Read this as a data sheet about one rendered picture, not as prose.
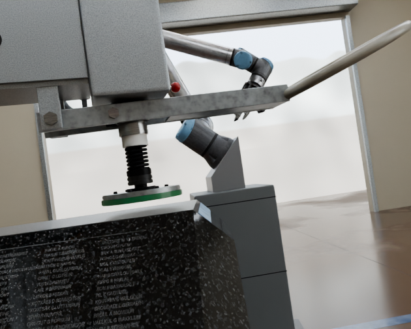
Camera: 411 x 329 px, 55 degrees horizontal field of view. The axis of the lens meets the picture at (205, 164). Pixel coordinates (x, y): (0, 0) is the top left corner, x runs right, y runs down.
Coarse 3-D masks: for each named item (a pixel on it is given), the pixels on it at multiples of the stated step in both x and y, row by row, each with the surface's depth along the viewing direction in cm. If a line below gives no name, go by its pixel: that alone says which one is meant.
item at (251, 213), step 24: (216, 192) 195; (240, 192) 191; (264, 192) 192; (240, 216) 190; (264, 216) 192; (240, 240) 190; (264, 240) 191; (240, 264) 190; (264, 264) 191; (264, 288) 190; (288, 288) 192; (264, 312) 190; (288, 312) 191
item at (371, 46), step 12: (408, 24) 108; (384, 36) 103; (396, 36) 104; (360, 48) 102; (372, 48) 102; (336, 60) 146; (348, 60) 102; (360, 60) 103; (312, 72) 148; (324, 72) 105; (336, 72) 104; (300, 84) 109; (312, 84) 107; (288, 96) 113
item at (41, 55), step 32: (0, 0) 92; (32, 0) 94; (64, 0) 96; (0, 32) 92; (32, 32) 94; (64, 32) 96; (0, 64) 92; (32, 64) 93; (64, 64) 95; (0, 96) 98; (32, 96) 103; (64, 96) 107
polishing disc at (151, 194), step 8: (136, 192) 98; (144, 192) 98; (152, 192) 98; (160, 192) 100; (168, 192) 101; (176, 192) 103; (104, 200) 102; (112, 200) 99; (120, 200) 98; (128, 200) 97; (136, 200) 97; (144, 200) 97
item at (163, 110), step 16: (192, 96) 107; (208, 96) 108; (224, 96) 110; (240, 96) 111; (256, 96) 112; (272, 96) 113; (48, 112) 94; (64, 112) 98; (80, 112) 99; (96, 112) 100; (112, 112) 100; (128, 112) 102; (144, 112) 104; (160, 112) 105; (176, 112) 106; (192, 112) 107; (208, 112) 112; (224, 112) 117; (240, 112) 122; (64, 128) 98; (80, 128) 110; (96, 128) 111; (112, 128) 112
